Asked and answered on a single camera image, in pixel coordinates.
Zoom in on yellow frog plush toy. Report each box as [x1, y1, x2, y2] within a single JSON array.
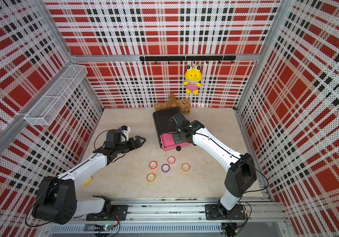
[[183, 65, 202, 95]]

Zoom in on pink drawer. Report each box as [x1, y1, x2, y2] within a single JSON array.
[[160, 132, 191, 152]]

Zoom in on yellow banana toy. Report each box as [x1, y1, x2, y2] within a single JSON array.
[[82, 176, 93, 186]]

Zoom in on red tape roll left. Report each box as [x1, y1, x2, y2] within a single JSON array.
[[149, 161, 158, 170]]

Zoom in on orange tape roll right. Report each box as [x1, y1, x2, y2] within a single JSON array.
[[181, 163, 190, 172]]

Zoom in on orange tape roll left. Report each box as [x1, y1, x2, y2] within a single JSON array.
[[146, 173, 156, 183]]

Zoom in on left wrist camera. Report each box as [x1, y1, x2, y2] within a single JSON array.
[[119, 125, 131, 138]]

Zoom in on orange tape roll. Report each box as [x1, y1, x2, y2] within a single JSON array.
[[181, 163, 190, 172], [146, 173, 156, 183]]

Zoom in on red tape roll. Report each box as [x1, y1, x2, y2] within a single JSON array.
[[149, 161, 158, 170], [167, 156, 176, 165]]

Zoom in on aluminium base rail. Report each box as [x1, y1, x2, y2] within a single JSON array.
[[39, 197, 292, 237]]

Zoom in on green circuit board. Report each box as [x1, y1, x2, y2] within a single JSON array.
[[95, 224, 116, 232]]

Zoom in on black hook rail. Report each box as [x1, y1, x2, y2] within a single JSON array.
[[139, 55, 237, 63]]

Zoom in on red tape roll right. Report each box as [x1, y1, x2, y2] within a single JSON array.
[[167, 156, 176, 165]]

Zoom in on white wire mesh basket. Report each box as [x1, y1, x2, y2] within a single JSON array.
[[24, 65, 87, 126]]

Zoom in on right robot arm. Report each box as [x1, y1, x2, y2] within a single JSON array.
[[169, 112, 257, 219]]

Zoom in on purple tape roll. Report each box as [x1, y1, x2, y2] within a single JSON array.
[[161, 164, 170, 173]]

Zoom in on black drawer cabinet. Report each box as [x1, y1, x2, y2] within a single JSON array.
[[153, 107, 181, 148]]

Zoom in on brown teddy bear plush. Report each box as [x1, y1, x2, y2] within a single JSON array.
[[154, 93, 191, 115]]

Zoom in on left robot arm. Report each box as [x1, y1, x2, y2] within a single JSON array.
[[30, 126, 146, 225]]

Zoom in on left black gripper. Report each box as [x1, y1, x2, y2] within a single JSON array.
[[116, 136, 146, 154]]

